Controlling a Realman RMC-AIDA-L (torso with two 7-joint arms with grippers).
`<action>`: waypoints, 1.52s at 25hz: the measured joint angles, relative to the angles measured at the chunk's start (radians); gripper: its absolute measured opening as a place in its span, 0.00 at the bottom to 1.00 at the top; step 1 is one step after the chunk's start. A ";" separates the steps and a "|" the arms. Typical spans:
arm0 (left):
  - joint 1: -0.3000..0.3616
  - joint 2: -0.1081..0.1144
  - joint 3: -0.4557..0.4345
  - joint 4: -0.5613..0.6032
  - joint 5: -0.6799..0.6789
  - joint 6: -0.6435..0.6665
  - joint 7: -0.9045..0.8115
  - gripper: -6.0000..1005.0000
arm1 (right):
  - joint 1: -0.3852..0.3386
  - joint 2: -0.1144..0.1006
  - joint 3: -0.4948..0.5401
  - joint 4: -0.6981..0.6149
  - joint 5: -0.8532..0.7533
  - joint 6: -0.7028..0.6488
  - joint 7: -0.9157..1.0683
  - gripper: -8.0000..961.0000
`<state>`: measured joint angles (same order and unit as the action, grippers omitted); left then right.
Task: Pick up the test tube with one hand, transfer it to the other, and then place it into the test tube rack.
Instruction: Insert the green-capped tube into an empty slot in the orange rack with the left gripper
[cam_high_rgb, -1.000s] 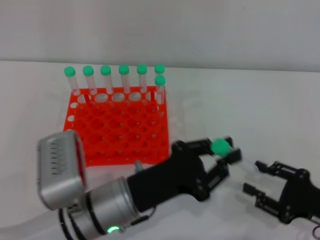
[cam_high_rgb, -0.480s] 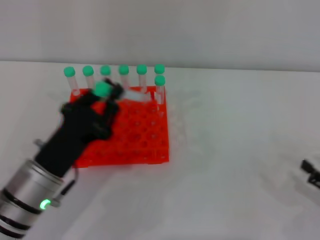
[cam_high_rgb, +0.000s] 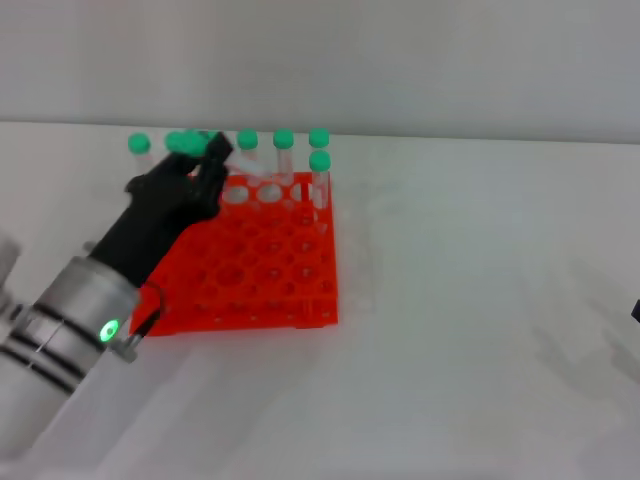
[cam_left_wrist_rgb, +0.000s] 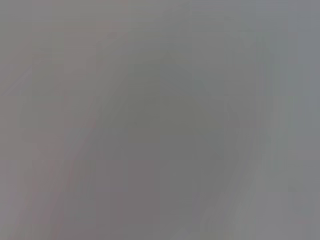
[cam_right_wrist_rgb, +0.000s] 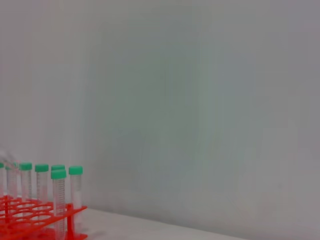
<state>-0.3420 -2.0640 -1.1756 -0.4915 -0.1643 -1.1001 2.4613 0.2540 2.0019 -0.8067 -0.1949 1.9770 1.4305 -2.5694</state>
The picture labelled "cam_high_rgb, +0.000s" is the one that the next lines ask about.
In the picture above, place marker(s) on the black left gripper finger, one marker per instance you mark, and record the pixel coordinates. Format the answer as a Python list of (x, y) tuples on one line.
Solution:
[(170, 167), (219, 152)]

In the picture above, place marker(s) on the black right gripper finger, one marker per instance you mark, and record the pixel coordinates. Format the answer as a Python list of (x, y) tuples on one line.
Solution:
[(636, 311)]

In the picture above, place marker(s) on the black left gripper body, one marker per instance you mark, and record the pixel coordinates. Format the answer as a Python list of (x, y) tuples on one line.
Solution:
[(145, 225)]

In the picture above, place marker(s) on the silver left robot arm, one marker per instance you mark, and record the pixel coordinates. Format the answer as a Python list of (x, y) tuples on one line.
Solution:
[(60, 340)]

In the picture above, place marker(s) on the orange plastic test tube rack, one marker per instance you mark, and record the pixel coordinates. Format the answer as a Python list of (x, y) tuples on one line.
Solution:
[(270, 270)]

